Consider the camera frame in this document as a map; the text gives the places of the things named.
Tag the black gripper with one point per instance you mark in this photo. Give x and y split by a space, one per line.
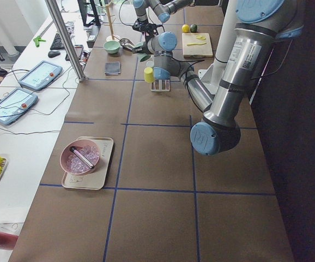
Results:
132 48
144 28

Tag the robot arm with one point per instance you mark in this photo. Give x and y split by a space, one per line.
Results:
249 30
162 11

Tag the yellow cup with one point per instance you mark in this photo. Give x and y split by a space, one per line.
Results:
149 75

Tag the metal scoop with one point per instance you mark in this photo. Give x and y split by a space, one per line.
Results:
127 44

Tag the mint green bowl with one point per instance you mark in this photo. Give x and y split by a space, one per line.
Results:
112 47

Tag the grey folded cloth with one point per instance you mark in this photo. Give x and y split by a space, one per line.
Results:
113 68

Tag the yellow lemon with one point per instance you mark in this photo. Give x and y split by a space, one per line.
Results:
185 28

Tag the wooden mug tree stand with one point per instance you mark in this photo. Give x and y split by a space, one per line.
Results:
112 36

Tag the avocado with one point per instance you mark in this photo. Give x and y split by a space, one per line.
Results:
193 28

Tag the lemon slice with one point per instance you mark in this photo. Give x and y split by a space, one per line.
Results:
200 37

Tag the wooden cutting board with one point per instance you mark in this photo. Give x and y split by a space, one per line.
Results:
193 47

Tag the black keyboard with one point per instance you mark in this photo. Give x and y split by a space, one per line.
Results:
57 43

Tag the computer mouse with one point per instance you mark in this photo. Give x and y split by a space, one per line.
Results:
52 54

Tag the teach pendant far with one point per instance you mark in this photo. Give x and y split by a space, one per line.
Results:
42 75

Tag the teach pendant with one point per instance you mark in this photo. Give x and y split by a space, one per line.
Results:
16 104
42 75

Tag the pink bowl with ice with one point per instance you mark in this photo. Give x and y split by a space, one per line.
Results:
71 164

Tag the beige rabbit tray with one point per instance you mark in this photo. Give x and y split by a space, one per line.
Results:
96 179

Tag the teach pendant near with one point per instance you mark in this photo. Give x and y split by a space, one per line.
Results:
16 104

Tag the white wire cup holder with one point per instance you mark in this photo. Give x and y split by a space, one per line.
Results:
160 86

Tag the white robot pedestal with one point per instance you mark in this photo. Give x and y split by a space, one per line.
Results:
225 45

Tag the aluminium frame post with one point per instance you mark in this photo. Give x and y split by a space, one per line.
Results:
62 30

